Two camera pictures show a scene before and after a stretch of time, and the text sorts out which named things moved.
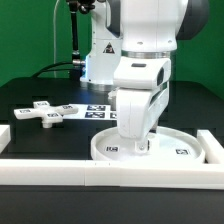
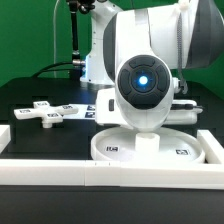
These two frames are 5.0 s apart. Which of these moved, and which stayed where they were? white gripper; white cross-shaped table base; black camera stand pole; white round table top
Moved: white gripper
Stayed: white cross-shaped table base; black camera stand pole; white round table top
